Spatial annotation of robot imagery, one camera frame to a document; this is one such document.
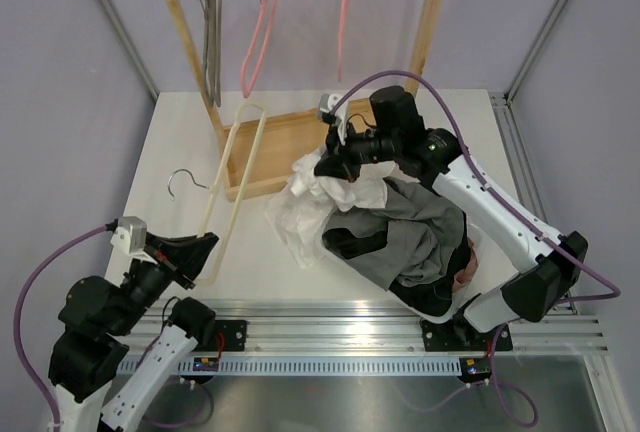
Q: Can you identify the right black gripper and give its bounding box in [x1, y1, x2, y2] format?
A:
[314, 118, 401, 183]

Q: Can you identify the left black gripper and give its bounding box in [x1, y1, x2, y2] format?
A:
[110, 231, 219, 336]

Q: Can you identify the cream white hanger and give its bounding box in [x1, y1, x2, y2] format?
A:
[166, 101, 269, 287]

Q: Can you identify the white ruffled skirt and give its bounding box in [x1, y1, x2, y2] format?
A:
[265, 146, 395, 268]

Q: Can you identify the pink velvet hanger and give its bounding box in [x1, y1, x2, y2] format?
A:
[240, 0, 279, 98]
[337, 0, 350, 82]

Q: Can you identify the grey pleated skirt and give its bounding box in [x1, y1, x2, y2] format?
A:
[322, 179, 469, 293]

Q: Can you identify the large black skirt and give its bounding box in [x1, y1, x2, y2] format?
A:
[322, 179, 474, 323]

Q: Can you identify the pink pleated skirt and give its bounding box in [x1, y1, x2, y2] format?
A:
[452, 238, 478, 293]

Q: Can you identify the grey metal hanger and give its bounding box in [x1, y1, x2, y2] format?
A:
[197, 0, 224, 107]
[188, 0, 219, 107]

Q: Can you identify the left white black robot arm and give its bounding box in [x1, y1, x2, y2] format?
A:
[48, 227, 219, 431]

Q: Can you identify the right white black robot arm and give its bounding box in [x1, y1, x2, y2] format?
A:
[314, 86, 588, 348]

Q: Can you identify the wooden clothes rack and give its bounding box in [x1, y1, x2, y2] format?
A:
[156, 0, 456, 202]

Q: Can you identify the white perforated plastic basket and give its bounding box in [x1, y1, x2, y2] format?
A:
[322, 221, 470, 323]

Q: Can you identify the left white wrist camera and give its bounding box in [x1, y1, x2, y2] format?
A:
[110, 216, 153, 262]

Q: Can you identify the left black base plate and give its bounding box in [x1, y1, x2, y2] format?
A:
[196, 320, 248, 353]

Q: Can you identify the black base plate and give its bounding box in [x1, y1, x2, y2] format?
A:
[420, 319, 498, 353]
[196, 320, 248, 353]

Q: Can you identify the aluminium mounting rail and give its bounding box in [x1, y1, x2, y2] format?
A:
[67, 299, 609, 358]

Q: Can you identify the white slotted cable duct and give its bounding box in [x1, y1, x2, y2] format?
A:
[119, 356, 464, 378]

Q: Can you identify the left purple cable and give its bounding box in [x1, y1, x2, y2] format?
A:
[13, 221, 221, 432]

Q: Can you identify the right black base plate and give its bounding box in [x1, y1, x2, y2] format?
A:
[420, 319, 498, 353]

